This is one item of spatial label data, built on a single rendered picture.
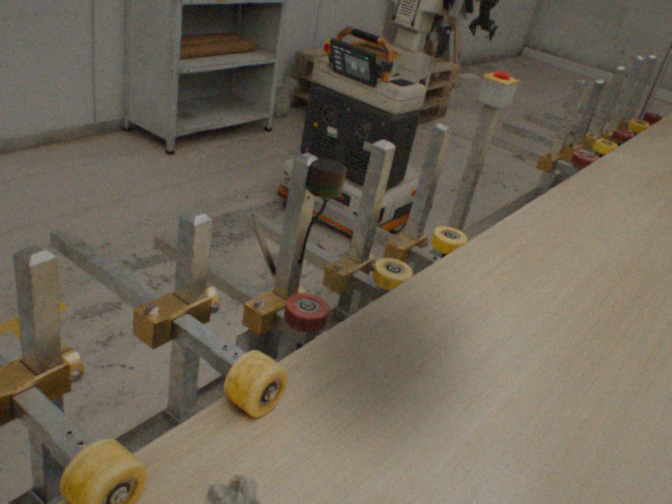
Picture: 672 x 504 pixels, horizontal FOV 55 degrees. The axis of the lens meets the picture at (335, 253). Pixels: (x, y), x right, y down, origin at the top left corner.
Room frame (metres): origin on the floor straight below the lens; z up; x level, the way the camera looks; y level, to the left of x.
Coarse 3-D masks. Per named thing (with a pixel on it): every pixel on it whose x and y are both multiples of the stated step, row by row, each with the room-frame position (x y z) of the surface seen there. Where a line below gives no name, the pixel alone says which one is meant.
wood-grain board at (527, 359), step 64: (576, 192) 1.85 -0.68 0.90; (640, 192) 1.97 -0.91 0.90; (448, 256) 1.28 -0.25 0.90; (512, 256) 1.34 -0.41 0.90; (576, 256) 1.41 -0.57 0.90; (640, 256) 1.49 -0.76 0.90; (384, 320) 0.98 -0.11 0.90; (448, 320) 1.02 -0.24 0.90; (512, 320) 1.07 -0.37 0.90; (576, 320) 1.12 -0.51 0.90; (640, 320) 1.17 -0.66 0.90; (320, 384) 0.77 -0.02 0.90; (384, 384) 0.80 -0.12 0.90; (448, 384) 0.83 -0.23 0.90; (512, 384) 0.87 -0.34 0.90; (576, 384) 0.90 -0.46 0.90; (640, 384) 0.94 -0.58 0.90; (192, 448) 0.60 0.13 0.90; (256, 448) 0.62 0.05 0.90; (320, 448) 0.64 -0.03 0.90; (384, 448) 0.67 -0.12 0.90; (448, 448) 0.69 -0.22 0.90; (512, 448) 0.72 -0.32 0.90; (576, 448) 0.75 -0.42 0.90; (640, 448) 0.78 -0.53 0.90
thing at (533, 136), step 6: (504, 126) 2.63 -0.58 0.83; (510, 126) 2.62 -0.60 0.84; (516, 126) 2.62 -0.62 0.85; (510, 132) 2.62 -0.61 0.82; (516, 132) 2.60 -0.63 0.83; (522, 132) 2.59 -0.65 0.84; (528, 132) 2.58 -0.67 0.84; (534, 132) 2.59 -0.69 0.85; (528, 138) 2.57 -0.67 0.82; (534, 138) 2.56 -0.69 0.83; (540, 138) 2.55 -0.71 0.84; (546, 138) 2.54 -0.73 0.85; (546, 144) 2.53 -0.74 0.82; (552, 144) 2.52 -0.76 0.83; (582, 150) 2.47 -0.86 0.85; (594, 156) 2.44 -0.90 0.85
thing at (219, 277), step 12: (156, 240) 1.17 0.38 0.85; (168, 240) 1.17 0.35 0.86; (168, 252) 1.15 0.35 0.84; (216, 264) 1.11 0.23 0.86; (216, 276) 1.07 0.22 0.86; (228, 276) 1.08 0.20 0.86; (216, 288) 1.07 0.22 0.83; (228, 288) 1.05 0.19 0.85; (240, 288) 1.04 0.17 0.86; (252, 288) 1.05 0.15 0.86; (240, 300) 1.03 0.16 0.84; (276, 312) 0.99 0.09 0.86; (276, 324) 0.98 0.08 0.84; (300, 336) 0.95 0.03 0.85; (312, 336) 0.96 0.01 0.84
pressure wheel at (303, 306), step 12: (288, 300) 0.97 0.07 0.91; (300, 300) 0.98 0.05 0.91; (312, 300) 0.99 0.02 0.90; (324, 300) 0.99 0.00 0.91; (288, 312) 0.94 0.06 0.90; (300, 312) 0.94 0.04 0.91; (312, 312) 0.95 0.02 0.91; (324, 312) 0.95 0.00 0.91; (288, 324) 0.94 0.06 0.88; (300, 324) 0.93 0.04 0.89; (312, 324) 0.93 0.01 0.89; (324, 324) 0.95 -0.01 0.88
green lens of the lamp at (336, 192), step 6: (312, 186) 1.00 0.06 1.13; (318, 186) 0.99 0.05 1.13; (324, 186) 0.99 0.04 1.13; (330, 186) 1.00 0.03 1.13; (336, 186) 1.00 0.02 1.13; (342, 186) 1.01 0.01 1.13; (312, 192) 1.00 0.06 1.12; (318, 192) 0.99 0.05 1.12; (324, 192) 0.99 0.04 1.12; (330, 192) 0.99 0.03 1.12; (336, 192) 1.00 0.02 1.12; (330, 198) 0.99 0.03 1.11
